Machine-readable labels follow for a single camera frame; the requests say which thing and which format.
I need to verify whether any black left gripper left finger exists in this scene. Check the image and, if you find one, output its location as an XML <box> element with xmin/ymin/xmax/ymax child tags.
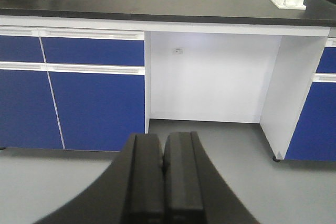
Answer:
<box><xmin>38</xmin><ymin>134</ymin><xmax>164</xmax><ymax>223</ymax></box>

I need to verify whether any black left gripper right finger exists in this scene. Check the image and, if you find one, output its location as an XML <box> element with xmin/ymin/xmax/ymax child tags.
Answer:
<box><xmin>163</xmin><ymin>132</ymin><xmax>259</xmax><ymax>223</ymax></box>

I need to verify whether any blue and white lab cabinet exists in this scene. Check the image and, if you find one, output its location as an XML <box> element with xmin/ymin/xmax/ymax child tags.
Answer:
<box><xmin>1</xmin><ymin>16</ymin><xmax>151</xmax><ymax>151</ymax></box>

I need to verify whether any blue right cabinet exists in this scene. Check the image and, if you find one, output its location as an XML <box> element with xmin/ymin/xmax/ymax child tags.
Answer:
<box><xmin>260</xmin><ymin>36</ymin><xmax>335</xmax><ymax>162</ymax></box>

